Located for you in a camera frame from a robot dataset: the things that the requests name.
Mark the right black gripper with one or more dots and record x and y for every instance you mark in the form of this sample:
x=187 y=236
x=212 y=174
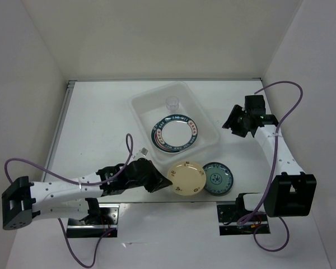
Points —
x=231 y=121

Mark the clear plastic cup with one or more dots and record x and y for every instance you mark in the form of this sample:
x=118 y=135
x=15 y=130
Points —
x=172 y=104

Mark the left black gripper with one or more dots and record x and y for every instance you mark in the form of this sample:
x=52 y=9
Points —
x=158 y=181

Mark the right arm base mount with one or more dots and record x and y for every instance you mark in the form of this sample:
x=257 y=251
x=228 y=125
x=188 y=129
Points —
x=228 y=215

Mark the cream patterned plate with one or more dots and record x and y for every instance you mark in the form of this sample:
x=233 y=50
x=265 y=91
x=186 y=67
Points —
x=188 y=178

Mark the dark green rimmed white plate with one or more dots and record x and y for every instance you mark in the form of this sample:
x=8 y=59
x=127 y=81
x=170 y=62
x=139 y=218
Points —
x=174 y=133

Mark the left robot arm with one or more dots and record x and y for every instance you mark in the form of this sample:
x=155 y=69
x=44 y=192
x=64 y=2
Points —
x=24 y=201

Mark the clear plastic bin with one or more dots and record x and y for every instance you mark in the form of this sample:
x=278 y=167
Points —
x=149 y=107

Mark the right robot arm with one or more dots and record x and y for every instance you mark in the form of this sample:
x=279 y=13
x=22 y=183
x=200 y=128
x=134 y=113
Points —
x=290 y=191

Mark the blue patterned plate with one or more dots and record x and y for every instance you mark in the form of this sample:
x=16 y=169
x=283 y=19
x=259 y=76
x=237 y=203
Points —
x=219 y=179

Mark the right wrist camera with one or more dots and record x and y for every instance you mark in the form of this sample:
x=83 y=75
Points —
x=255 y=105

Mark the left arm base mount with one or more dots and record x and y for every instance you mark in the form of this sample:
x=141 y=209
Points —
x=91 y=226

